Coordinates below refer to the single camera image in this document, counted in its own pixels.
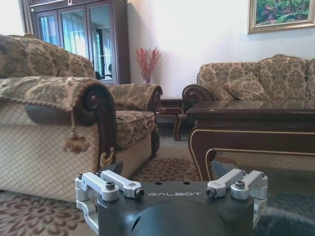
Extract dark wood glass-door cabinet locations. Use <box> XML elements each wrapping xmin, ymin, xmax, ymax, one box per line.
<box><xmin>24</xmin><ymin>0</ymin><xmax>131</xmax><ymax>86</ymax></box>

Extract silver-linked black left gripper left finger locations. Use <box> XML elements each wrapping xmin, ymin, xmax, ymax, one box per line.
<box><xmin>75</xmin><ymin>161</ymin><xmax>145</xmax><ymax>223</ymax></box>

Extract gold-framed landscape painting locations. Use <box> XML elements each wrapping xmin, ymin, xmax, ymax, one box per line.
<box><xmin>247</xmin><ymin>0</ymin><xmax>315</xmax><ymax>35</ymax></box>

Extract brocade armrest cover with tassel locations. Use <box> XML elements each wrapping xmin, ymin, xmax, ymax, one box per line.
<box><xmin>0</xmin><ymin>75</ymin><xmax>115</xmax><ymax>155</ymax></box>

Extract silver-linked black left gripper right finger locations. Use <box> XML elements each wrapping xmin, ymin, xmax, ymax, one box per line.
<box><xmin>207</xmin><ymin>161</ymin><xmax>269</xmax><ymax>222</ymax></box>

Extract brocade throw cushion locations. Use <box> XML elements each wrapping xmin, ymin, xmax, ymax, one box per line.
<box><xmin>222</xmin><ymin>73</ymin><xmax>271</xmax><ymax>101</ymax></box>

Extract brocade sofa with carved wood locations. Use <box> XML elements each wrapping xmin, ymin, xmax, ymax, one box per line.
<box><xmin>181</xmin><ymin>54</ymin><xmax>315</xmax><ymax>105</ymax></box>

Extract red flower branches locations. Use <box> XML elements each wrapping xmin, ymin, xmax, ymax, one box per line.
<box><xmin>135</xmin><ymin>47</ymin><xmax>163</xmax><ymax>79</ymax></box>

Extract floral patterned rug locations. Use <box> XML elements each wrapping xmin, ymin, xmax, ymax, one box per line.
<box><xmin>0</xmin><ymin>157</ymin><xmax>214</xmax><ymax>236</ymax></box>

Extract small dark wood side table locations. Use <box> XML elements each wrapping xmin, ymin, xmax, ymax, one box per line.
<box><xmin>156</xmin><ymin>98</ymin><xmax>189</xmax><ymax>143</ymax></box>

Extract dark wood coffee table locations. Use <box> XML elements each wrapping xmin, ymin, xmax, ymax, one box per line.
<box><xmin>186</xmin><ymin>99</ymin><xmax>315</xmax><ymax>183</ymax></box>

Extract brocade armchair with carved wood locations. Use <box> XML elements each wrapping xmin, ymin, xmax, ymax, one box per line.
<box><xmin>0</xmin><ymin>33</ymin><xmax>164</xmax><ymax>205</ymax></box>

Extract brown curtain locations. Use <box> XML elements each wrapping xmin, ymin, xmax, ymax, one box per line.
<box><xmin>17</xmin><ymin>0</ymin><xmax>34</xmax><ymax>35</ymax></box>

